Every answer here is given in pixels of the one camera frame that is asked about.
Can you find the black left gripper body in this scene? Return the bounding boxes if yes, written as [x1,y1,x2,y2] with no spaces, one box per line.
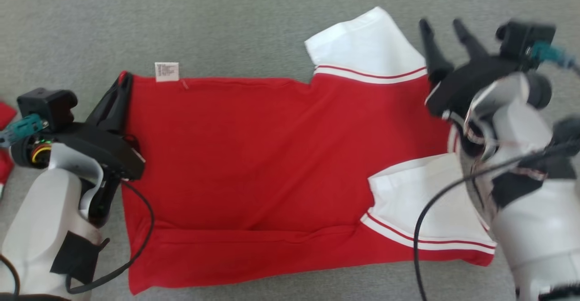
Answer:
[55,122,145,181]

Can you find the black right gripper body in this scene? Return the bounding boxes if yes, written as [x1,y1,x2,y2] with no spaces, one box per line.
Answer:
[426,55,519,118]

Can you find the red shirt with white sleeves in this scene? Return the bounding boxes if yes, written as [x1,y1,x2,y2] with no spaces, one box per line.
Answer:
[120,6,498,296]

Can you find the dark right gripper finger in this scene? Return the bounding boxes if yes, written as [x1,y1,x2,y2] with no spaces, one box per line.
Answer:
[453,18,490,61]
[419,18,454,84]

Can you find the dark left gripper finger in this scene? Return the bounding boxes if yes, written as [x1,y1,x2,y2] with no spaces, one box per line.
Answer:
[110,72,134,134]
[86,80,125,132]

